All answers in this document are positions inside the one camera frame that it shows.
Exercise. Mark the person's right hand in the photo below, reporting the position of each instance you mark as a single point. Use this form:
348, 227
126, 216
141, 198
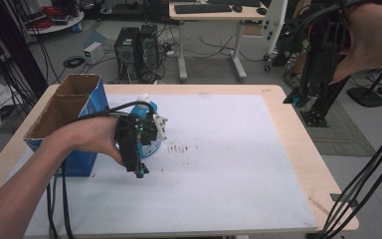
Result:
374, 36

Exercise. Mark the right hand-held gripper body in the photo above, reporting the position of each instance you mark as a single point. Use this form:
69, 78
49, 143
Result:
325, 49

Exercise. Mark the black computer mouse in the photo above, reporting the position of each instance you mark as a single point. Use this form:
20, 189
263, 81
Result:
237, 8
261, 11

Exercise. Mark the black metal frame stand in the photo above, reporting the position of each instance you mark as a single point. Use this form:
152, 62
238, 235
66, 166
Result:
323, 106

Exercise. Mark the blue cardboard box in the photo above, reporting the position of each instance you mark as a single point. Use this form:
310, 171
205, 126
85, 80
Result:
63, 106

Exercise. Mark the dark floor mat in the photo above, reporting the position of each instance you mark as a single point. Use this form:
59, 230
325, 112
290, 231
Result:
341, 136

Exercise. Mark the black round stand base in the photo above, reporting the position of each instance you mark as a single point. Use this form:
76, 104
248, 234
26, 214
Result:
365, 97

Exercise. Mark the blue and white bottle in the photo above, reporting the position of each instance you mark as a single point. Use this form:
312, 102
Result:
147, 151

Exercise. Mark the white office desk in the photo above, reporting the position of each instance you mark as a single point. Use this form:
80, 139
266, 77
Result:
212, 16

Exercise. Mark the white foam mat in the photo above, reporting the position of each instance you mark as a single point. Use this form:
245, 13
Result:
212, 166

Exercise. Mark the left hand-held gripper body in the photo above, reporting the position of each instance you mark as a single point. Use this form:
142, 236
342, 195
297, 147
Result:
130, 142

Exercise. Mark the black computer tower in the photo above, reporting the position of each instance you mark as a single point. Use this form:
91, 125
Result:
150, 46
126, 49

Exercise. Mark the white machine column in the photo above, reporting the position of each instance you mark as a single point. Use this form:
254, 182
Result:
275, 30

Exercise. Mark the small white device box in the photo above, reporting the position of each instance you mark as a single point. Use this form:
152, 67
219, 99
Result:
93, 52

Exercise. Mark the round white table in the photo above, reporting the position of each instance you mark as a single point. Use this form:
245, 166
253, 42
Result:
56, 26

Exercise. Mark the black keyboard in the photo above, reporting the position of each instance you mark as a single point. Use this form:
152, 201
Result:
202, 8
233, 2

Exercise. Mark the person's left hand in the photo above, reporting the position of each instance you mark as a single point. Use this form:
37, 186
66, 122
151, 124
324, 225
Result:
93, 136

